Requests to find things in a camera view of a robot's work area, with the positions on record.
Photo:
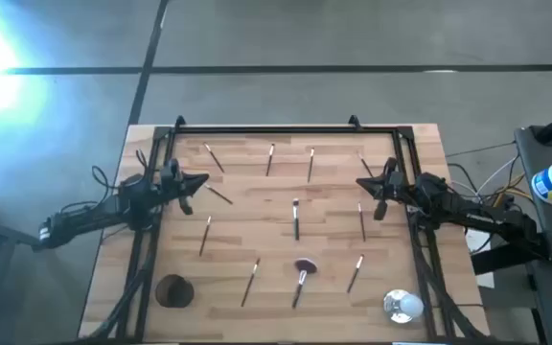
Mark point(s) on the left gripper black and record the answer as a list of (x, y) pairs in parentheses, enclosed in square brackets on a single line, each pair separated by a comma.
[(169, 184)]

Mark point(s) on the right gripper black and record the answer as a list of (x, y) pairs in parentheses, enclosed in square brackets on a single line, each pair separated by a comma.
[(398, 187)]

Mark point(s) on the large powder makeup brush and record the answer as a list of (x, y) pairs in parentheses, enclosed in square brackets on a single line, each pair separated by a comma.
[(305, 266)]

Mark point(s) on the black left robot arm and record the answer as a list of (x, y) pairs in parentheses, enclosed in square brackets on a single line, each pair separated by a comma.
[(89, 215)]

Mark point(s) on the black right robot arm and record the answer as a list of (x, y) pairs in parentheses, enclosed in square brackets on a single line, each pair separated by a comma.
[(477, 218)]

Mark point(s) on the thick black makeup brush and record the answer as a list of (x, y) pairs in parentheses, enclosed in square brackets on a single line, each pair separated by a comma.
[(295, 220)]

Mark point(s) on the white makeup sponge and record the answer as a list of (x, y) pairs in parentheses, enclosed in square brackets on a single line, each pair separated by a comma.
[(411, 305)]

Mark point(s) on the dark mesh brush cup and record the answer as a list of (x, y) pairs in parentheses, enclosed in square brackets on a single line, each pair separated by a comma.
[(174, 291)]

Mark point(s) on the white paper sheet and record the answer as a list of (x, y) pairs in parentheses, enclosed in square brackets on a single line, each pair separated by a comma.
[(472, 239)]

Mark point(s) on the black pen at left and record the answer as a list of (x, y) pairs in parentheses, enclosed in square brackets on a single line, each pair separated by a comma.
[(250, 282)]

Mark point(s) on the black metal table frame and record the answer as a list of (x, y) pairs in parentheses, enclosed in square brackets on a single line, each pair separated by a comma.
[(285, 129)]

